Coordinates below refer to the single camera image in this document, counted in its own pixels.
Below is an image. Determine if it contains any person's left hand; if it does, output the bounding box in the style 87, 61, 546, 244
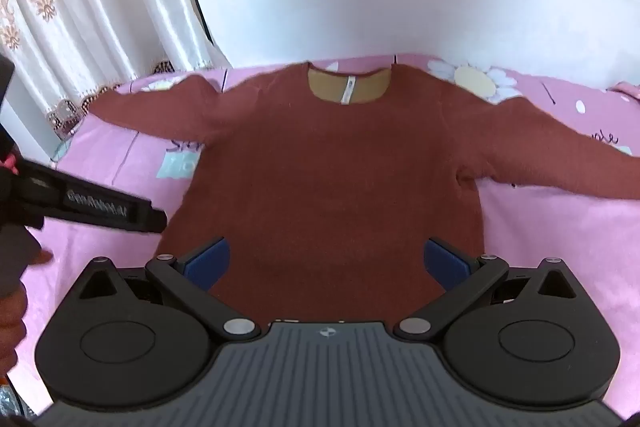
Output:
0, 227, 55, 376

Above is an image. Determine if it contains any white floral patterned curtain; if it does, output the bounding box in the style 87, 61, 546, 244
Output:
0, 0, 232, 142

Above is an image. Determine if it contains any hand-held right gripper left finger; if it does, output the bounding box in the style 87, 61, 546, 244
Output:
75, 236, 262, 341

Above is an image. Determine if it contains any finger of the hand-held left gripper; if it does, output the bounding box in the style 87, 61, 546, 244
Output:
20, 159, 168, 236

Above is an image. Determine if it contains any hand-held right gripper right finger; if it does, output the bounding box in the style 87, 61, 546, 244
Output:
394, 236, 583, 341

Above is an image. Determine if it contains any maroon t-shirt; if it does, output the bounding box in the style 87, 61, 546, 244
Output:
89, 62, 640, 329

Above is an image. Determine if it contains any pink floral printed bedsheet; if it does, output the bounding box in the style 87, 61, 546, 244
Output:
20, 52, 640, 408

